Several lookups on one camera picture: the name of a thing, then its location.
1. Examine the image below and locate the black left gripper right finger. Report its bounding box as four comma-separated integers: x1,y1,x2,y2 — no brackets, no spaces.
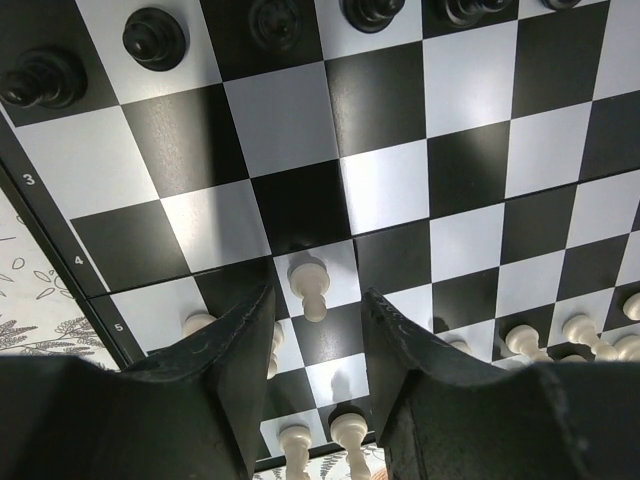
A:
362,290,639,479

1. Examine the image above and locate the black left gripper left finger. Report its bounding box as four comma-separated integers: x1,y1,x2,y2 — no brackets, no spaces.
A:
1,286,275,479

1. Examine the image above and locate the white pawn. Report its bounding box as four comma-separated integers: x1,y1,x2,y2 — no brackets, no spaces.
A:
288,255,330,322

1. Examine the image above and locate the black and grey chessboard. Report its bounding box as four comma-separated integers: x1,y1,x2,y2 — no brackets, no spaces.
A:
1,1,639,478

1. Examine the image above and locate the floral tablecloth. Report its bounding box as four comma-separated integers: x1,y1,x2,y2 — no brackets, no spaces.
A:
1,196,118,370

